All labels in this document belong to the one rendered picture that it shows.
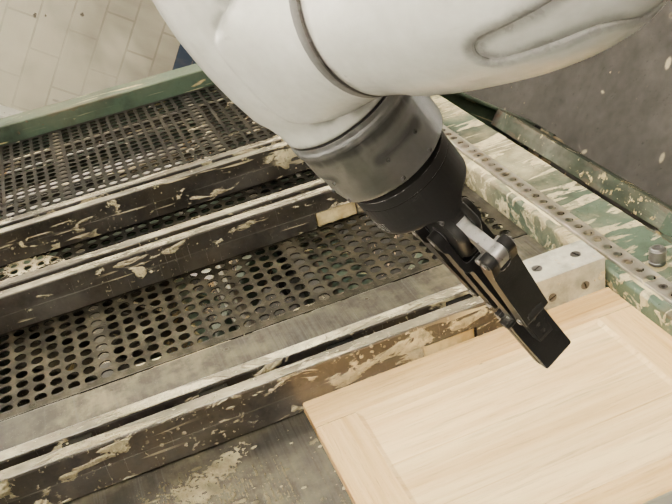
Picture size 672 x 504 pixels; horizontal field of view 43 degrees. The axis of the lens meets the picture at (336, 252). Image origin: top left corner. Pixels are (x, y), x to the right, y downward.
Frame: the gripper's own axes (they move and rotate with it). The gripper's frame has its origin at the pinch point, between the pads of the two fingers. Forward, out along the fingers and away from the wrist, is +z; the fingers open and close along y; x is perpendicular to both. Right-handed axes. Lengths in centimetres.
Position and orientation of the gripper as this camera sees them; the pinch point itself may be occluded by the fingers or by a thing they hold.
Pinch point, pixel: (533, 328)
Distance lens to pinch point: 70.5
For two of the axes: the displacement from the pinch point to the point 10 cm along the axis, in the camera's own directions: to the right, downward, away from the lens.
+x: 6.8, -7.3, 0.8
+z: 5.9, 6.1, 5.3
